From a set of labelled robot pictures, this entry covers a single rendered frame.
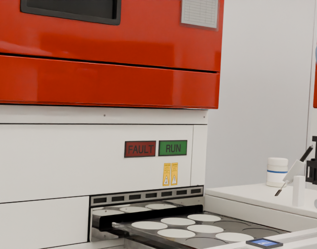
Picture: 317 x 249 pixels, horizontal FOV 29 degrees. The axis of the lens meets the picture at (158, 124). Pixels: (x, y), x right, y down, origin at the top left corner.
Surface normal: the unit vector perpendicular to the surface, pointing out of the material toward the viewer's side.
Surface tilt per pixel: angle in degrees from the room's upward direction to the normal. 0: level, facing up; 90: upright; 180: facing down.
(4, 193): 90
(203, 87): 90
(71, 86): 90
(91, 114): 90
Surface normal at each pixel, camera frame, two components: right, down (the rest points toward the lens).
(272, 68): 0.66, 0.07
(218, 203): -0.75, 0.00
